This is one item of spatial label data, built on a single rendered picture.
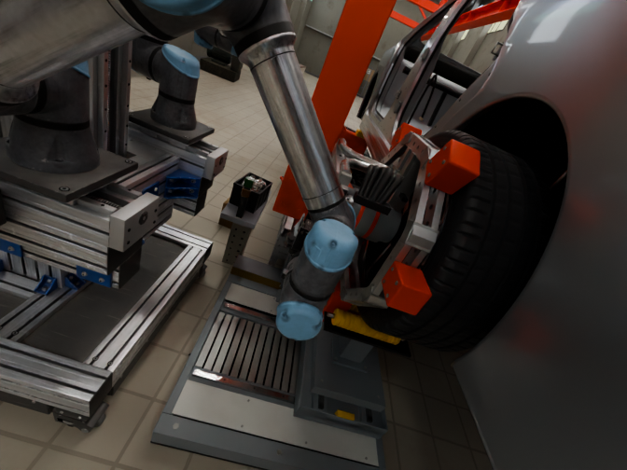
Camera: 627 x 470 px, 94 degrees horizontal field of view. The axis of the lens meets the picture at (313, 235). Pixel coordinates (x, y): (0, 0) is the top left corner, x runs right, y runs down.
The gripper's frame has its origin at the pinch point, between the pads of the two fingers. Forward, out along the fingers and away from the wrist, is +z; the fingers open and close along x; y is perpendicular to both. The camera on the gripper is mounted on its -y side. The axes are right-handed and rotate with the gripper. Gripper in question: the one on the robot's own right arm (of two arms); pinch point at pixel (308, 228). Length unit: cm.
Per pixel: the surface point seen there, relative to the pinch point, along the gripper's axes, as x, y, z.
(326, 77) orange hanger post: 9, 31, 60
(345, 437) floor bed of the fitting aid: -45, -75, -10
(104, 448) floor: 34, -83, -27
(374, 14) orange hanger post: 1, 55, 60
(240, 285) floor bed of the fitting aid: 14, -75, 50
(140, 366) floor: 38, -83, 0
